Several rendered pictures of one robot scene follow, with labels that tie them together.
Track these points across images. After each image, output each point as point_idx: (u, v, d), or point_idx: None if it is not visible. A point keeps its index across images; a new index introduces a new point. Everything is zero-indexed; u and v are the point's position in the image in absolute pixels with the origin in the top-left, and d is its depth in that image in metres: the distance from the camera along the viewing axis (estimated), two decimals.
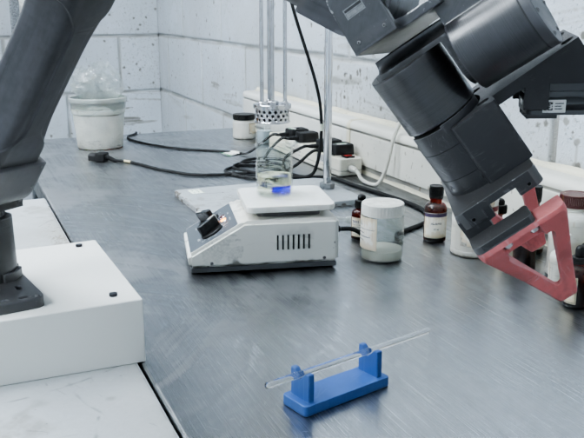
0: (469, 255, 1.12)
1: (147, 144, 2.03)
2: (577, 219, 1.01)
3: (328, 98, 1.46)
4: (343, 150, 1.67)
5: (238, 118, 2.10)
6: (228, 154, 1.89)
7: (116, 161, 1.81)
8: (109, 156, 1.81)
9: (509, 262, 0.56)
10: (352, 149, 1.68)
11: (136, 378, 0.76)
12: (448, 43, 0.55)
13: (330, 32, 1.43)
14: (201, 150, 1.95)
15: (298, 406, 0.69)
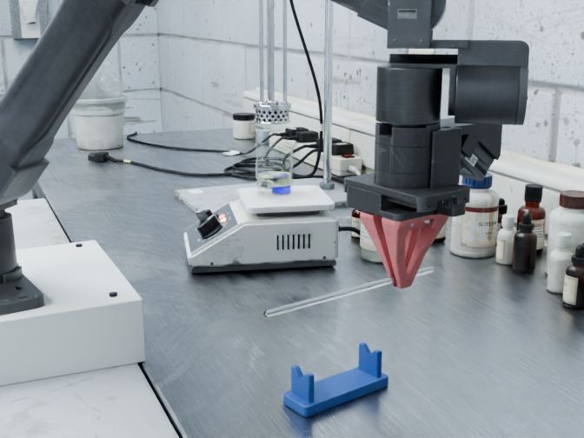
0: (469, 255, 1.12)
1: (147, 144, 2.03)
2: (577, 219, 1.01)
3: (328, 98, 1.46)
4: (343, 150, 1.67)
5: (238, 118, 2.10)
6: (228, 154, 1.89)
7: (116, 161, 1.81)
8: (109, 156, 1.81)
9: (405, 238, 0.71)
10: (352, 149, 1.68)
11: (136, 378, 0.76)
12: (454, 73, 0.68)
13: (330, 32, 1.43)
14: (201, 150, 1.95)
15: (298, 406, 0.69)
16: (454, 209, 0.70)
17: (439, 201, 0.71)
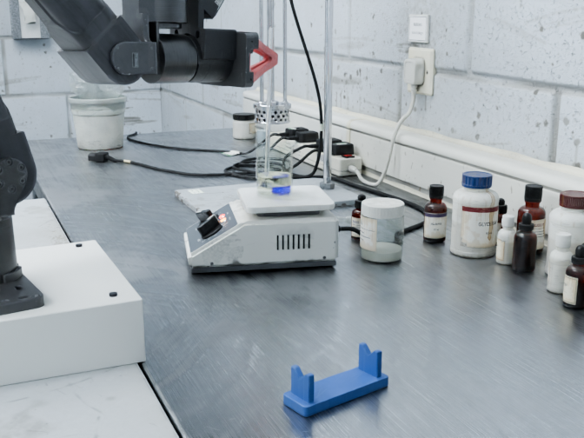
0: (469, 255, 1.12)
1: (147, 144, 2.03)
2: (577, 219, 1.01)
3: (328, 98, 1.46)
4: (343, 150, 1.67)
5: (238, 118, 2.10)
6: (228, 154, 1.89)
7: (116, 161, 1.81)
8: (109, 156, 1.81)
9: (255, 74, 1.02)
10: (352, 149, 1.68)
11: (136, 378, 0.76)
12: (162, 23, 0.91)
13: (330, 32, 1.43)
14: (201, 150, 1.95)
15: (298, 406, 0.69)
16: (254, 47, 0.98)
17: (243, 51, 0.98)
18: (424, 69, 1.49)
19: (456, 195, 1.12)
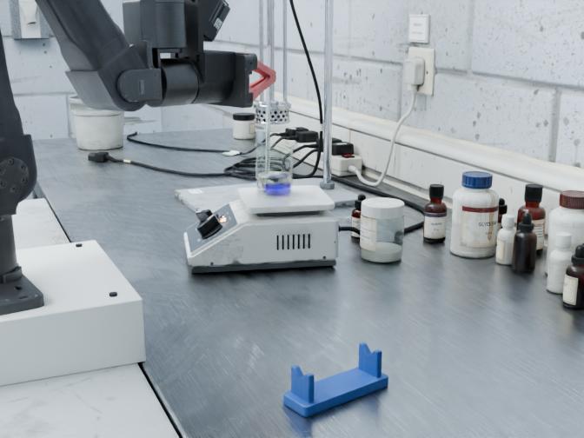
0: (469, 255, 1.12)
1: (147, 144, 2.03)
2: (577, 219, 1.01)
3: (328, 98, 1.46)
4: (343, 150, 1.67)
5: (238, 118, 2.10)
6: (228, 154, 1.89)
7: (116, 161, 1.81)
8: (109, 156, 1.81)
9: (254, 93, 1.04)
10: (352, 149, 1.68)
11: (136, 378, 0.76)
12: (162, 49, 0.93)
13: (330, 32, 1.43)
14: (201, 150, 1.95)
15: (298, 406, 0.69)
16: (253, 68, 1.00)
17: (242, 72, 1.01)
18: (424, 69, 1.49)
19: (456, 195, 1.12)
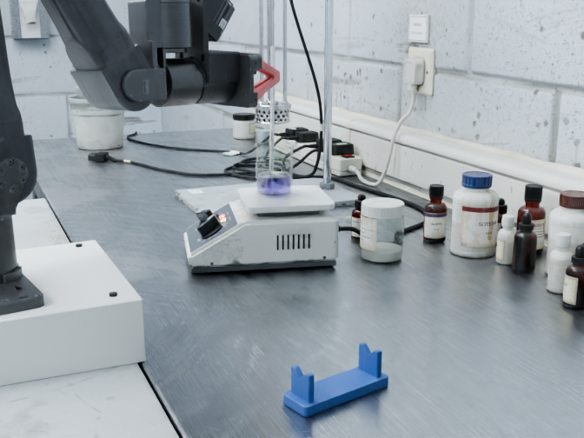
0: (469, 255, 1.12)
1: (147, 144, 2.03)
2: (577, 219, 1.01)
3: (328, 98, 1.46)
4: (343, 150, 1.67)
5: (238, 118, 2.10)
6: (228, 154, 1.89)
7: (116, 161, 1.81)
8: (109, 156, 1.81)
9: (258, 93, 1.05)
10: (352, 149, 1.68)
11: (136, 378, 0.76)
12: (168, 49, 0.93)
13: (330, 32, 1.43)
14: (201, 150, 1.95)
15: (298, 406, 0.69)
16: (257, 68, 1.00)
17: (247, 72, 1.01)
18: (424, 69, 1.49)
19: (456, 195, 1.12)
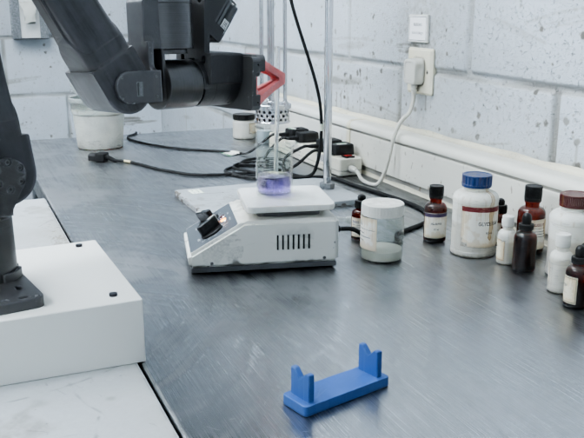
0: (469, 255, 1.12)
1: (147, 144, 2.03)
2: (577, 219, 1.01)
3: (328, 98, 1.46)
4: (343, 150, 1.67)
5: (238, 118, 2.10)
6: (228, 154, 1.89)
7: (116, 161, 1.81)
8: (109, 156, 1.81)
9: (262, 96, 1.02)
10: (352, 149, 1.68)
11: (136, 378, 0.76)
12: (167, 50, 0.91)
13: (330, 32, 1.43)
14: (201, 150, 1.95)
15: (298, 406, 0.69)
16: (261, 69, 0.97)
17: (250, 74, 0.98)
18: (424, 69, 1.49)
19: (456, 195, 1.12)
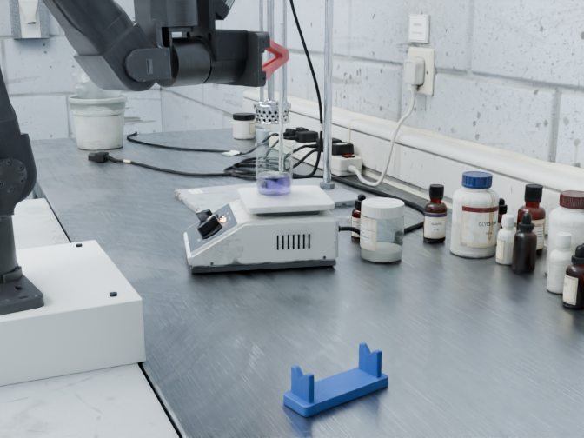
0: (469, 255, 1.12)
1: (147, 144, 2.03)
2: (577, 219, 1.01)
3: (328, 98, 1.46)
4: (343, 150, 1.67)
5: (238, 118, 2.10)
6: (228, 154, 1.89)
7: (116, 161, 1.81)
8: (109, 156, 1.81)
9: (267, 72, 1.03)
10: (352, 149, 1.68)
11: (136, 378, 0.76)
12: (174, 28, 0.92)
13: (330, 32, 1.43)
14: (201, 150, 1.95)
15: (298, 406, 0.69)
16: (265, 46, 0.98)
17: (255, 51, 0.99)
18: (424, 69, 1.49)
19: (456, 195, 1.12)
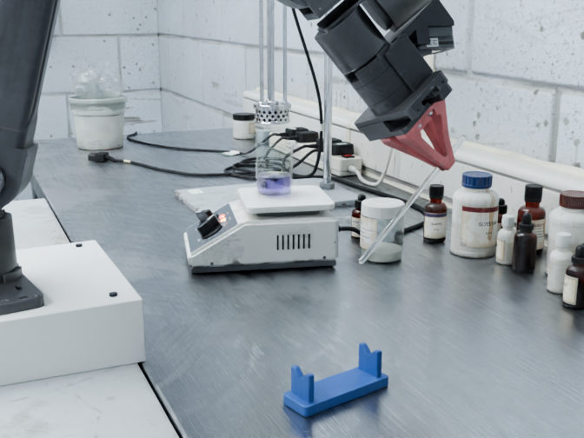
0: (469, 255, 1.12)
1: (147, 144, 2.03)
2: (577, 219, 1.01)
3: (328, 98, 1.46)
4: (343, 150, 1.67)
5: (238, 118, 2.10)
6: (228, 154, 1.89)
7: (116, 161, 1.81)
8: (109, 156, 1.81)
9: (421, 138, 0.84)
10: (352, 149, 1.68)
11: (136, 378, 0.76)
12: None
13: None
14: (201, 150, 1.95)
15: (298, 406, 0.69)
16: (441, 93, 0.82)
17: (427, 96, 0.83)
18: None
19: (456, 195, 1.12)
